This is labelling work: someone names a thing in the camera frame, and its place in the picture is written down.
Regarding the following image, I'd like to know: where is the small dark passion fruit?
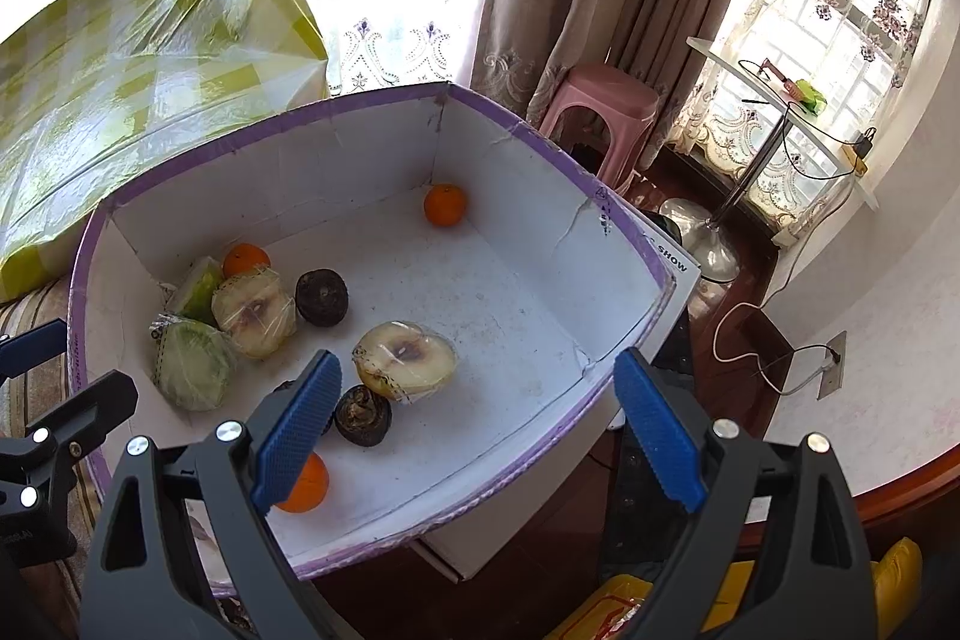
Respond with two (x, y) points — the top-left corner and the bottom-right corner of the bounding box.
(334, 385), (392, 448)

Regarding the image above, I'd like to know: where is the yellow checkered plastic tablecloth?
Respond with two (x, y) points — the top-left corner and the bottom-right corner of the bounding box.
(2, 0), (329, 301)

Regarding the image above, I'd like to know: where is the pink plastic stool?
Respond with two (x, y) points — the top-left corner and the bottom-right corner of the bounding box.
(539, 64), (659, 190)

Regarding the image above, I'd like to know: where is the wrapped green fruit slice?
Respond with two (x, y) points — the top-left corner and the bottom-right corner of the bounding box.
(166, 257), (224, 326)

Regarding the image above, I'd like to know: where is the wrapped pale fruit half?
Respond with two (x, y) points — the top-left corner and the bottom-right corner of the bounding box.
(212, 266), (296, 360)

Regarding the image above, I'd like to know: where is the white cable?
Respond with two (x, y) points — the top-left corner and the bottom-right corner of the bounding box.
(709, 173), (861, 398)

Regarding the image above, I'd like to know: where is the green item on table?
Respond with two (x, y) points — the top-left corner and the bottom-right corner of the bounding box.
(793, 80), (827, 115)

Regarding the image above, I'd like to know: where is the purple white cardboard box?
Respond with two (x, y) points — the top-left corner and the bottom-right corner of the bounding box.
(68, 83), (700, 581)

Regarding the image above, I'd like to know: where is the yellow plastic bag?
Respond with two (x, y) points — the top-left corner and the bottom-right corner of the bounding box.
(542, 536), (926, 640)

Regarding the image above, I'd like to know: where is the orange tangerine back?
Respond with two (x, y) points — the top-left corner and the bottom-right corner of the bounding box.
(221, 242), (272, 280)

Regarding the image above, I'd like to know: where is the orange tangerine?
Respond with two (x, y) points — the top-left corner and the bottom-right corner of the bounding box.
(277, 453), (331, 515)
(221, 242), (272, 280)
(423, 184), (469, 227)

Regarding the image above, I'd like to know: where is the white round side table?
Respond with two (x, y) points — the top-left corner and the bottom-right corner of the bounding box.
(659, 37), (877, 284)

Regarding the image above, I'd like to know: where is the green round fruit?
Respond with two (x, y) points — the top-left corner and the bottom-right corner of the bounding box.
(149, 314), (236, 413)

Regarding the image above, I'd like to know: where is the wall power socket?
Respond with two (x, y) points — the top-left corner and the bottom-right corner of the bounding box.
(817, 330), (848, 399)

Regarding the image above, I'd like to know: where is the large dark passion fruit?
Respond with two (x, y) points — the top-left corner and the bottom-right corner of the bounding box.
(295, 268), (348, 328)

